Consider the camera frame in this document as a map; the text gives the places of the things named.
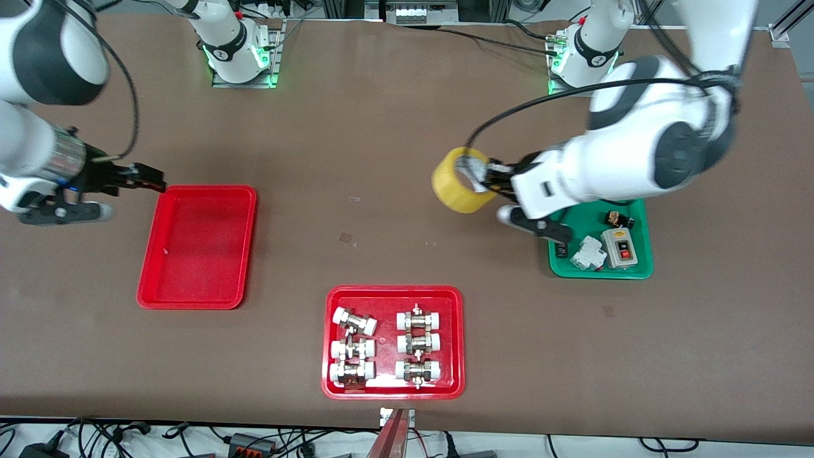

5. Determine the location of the long black table cable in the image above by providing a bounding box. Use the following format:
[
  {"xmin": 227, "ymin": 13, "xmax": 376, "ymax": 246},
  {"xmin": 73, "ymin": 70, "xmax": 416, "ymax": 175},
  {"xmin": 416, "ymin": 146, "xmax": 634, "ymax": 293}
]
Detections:
[{"xmin": 439, "ymin": 27, "xmax": 560, "ymax": 57}]

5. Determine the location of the yellow clear packing tape roll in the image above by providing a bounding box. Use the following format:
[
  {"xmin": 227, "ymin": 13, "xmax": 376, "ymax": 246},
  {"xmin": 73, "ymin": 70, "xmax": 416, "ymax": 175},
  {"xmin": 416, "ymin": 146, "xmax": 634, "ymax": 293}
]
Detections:
[{"xmin": 432, "ymin": 147, "xmax": 500, "ymax": 214}]

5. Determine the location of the right arm aluminium base plate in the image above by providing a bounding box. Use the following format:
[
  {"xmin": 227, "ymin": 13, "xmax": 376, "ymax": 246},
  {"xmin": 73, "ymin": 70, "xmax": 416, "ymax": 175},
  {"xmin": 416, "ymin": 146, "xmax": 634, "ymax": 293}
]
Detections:
[{"xmin": 212, "ymin": 19, "xmax": 284, "ymax": 88}]

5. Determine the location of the black power adapter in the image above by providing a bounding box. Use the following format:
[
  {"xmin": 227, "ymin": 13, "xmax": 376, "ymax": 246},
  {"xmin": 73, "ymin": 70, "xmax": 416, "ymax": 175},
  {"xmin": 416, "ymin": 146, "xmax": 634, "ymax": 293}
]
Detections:
[{"xmin": 19, "ymin": 443, "xmax": 71, "ymax": 458}]

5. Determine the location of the short black table cable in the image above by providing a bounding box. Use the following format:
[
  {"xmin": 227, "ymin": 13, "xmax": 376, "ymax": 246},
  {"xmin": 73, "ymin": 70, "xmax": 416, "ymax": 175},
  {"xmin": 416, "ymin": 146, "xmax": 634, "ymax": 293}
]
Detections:
[{"xmin": 502, "ymin": 18, "xmax": 563, "ymax": 42}]

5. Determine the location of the red plastic tray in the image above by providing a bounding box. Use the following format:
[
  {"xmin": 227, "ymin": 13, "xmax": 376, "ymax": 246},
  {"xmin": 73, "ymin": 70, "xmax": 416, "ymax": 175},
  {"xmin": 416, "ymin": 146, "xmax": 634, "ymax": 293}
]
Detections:
[{"xmin": 137, "ymin": 184, "xmax": 258, "ymax": 310}]

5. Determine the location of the white circuit breaker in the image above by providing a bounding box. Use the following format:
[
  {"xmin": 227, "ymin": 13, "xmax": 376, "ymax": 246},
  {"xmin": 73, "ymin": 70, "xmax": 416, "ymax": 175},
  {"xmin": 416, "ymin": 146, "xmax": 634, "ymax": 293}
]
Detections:
[{"xmin": 570, "ymin": 235, "xmax": 607, "ymax": 272}]

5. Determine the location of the green plastic tray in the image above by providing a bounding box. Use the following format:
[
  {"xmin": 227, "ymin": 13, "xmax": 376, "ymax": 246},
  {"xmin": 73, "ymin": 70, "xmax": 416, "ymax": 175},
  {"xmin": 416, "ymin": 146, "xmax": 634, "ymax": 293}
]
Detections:
[{"xmin": 548, "ymin": 198, "xmax": 654, "ymax": 280}]

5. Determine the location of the red tray holding pipe fittings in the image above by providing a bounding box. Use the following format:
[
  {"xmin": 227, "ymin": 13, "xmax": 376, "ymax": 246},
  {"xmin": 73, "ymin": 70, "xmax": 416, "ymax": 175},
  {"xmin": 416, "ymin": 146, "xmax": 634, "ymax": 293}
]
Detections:
[{"xmin": 321, "ymin": 285, "xmax": 466, "ymax": 401}]

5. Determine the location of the grey terminal block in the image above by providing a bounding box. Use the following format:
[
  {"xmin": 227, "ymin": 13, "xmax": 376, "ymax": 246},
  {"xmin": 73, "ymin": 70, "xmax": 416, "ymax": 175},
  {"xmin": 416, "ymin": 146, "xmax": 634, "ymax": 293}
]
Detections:
[{"xmin": 394, "ymin": 5, "xmax": 459, "ymax": 26}]

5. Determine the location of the grey on-off switch box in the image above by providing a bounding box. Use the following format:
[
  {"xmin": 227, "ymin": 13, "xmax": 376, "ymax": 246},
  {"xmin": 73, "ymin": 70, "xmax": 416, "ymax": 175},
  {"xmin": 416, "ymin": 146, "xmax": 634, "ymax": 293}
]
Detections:
[{"xmin": 600, "ymin": 227, "xmax": 639, "ymax": 270}]

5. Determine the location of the brass white pipe fitting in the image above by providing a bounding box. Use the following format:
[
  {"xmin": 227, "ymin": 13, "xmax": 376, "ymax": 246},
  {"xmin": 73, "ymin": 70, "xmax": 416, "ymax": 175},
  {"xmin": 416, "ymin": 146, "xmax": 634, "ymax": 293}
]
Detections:
[
  {"xmin": 396, "ymin": 304, "xmax": 444, "ymax": 331},
  {"xmin": 329, "ymin": 360, "xmax": 376, "ymax": 387},
  {"xmin": 330, "ymin": 337, "xmax": 376, "ymax": 362},
  {"xmin": 396, "ymin": 331, "xmax": 442, "ymax": 356},
  {"xmin": 333, "ymin": 307, "xmax": 378, "ymax": 337},
  {"xmin": 395, "ymin": 357, "xmax": 442, "ymax": 389}
]

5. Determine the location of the left arm aluminium base plate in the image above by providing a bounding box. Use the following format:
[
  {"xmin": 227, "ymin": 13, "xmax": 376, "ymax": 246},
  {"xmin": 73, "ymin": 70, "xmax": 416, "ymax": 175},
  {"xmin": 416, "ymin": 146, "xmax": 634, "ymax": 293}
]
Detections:
[{"xmin": 548, "ymin": 73, "xmax": 595, "ymax": 97}]

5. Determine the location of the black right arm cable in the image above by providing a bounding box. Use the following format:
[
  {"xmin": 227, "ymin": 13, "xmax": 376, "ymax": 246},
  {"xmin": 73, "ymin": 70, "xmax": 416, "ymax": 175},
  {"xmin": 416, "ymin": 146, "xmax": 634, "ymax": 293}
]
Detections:
[{"xmin": 89, "ymin": 16, "xmax": 139, "ymax": 161}]

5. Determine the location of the black connector box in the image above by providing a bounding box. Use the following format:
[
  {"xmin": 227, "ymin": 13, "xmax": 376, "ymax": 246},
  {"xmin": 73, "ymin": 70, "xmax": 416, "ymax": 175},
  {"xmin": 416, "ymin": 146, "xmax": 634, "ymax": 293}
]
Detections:
[{"xmin": 228, "ymin": 433, "xmax": 279, "ymax": 456}]

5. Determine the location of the aluminium camera post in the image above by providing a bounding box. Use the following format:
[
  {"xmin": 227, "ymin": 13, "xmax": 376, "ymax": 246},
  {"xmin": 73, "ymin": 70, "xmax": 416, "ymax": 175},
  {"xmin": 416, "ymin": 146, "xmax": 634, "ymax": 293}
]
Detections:
[{"xmin": 366, "ymin": 409, "xmax": 408, "ymax": 458}]

